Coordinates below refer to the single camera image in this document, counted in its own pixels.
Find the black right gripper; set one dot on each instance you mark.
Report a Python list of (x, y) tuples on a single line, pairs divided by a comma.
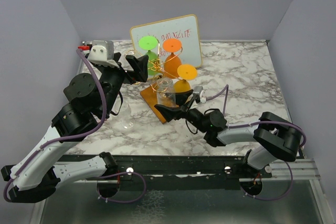
[(170, 113)]

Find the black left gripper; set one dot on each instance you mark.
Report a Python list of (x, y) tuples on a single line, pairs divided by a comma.
[(140, 67)]

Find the clear wine glass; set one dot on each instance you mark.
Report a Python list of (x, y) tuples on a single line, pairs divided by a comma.
[(136, 69), (124, 115), (165, 92)]

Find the green plastic wine glass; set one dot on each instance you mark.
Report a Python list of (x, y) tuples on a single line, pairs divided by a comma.
[(149, 44)]

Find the yellow plastic wine glass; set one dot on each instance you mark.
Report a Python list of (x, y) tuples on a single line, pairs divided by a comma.
[(186, 73)]

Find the orange plastic wine glass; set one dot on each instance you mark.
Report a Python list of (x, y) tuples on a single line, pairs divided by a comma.
[(174, 48)]

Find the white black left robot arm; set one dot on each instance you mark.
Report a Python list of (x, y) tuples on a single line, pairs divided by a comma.
[(91, 97)]

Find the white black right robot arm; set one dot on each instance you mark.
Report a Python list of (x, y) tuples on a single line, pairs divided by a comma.
[(277, 138)]

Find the wooden rack base board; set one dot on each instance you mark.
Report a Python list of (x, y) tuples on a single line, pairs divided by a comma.
[(149, 96)]

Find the yellow framed whiteboard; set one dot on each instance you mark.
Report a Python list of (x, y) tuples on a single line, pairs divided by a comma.
[(184, 28)]

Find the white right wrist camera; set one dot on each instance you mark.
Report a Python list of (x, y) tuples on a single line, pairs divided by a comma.
[(198, 95)]

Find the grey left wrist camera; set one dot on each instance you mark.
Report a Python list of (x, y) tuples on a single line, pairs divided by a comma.
[(102, 53)]

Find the gold wire wine glass rack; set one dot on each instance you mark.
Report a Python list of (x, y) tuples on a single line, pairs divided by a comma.
[(162, 68)]

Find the black mounting rail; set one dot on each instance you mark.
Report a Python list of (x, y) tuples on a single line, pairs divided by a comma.
[(182, 173)]

